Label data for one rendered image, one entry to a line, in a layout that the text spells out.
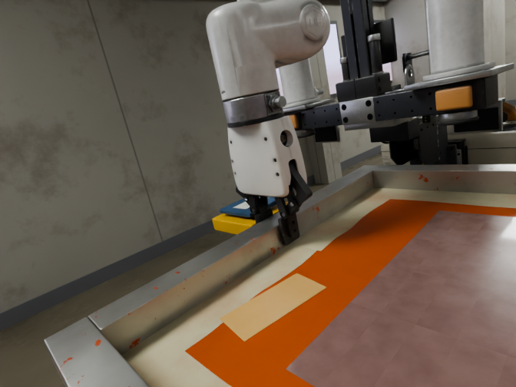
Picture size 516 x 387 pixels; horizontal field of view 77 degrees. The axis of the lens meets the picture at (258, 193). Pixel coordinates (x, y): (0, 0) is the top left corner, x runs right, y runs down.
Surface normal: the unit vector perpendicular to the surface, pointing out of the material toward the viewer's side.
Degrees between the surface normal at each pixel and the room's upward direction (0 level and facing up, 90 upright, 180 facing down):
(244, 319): 1
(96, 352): 1
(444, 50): 90
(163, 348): 1
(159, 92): 90
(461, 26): 90
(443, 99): 90
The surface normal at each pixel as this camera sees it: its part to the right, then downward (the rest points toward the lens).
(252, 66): 0.25, 0.22
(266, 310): -0.20, -0.94
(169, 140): 0.63, 0.07
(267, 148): -0.59, 0.31
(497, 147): -0.75, 0.32
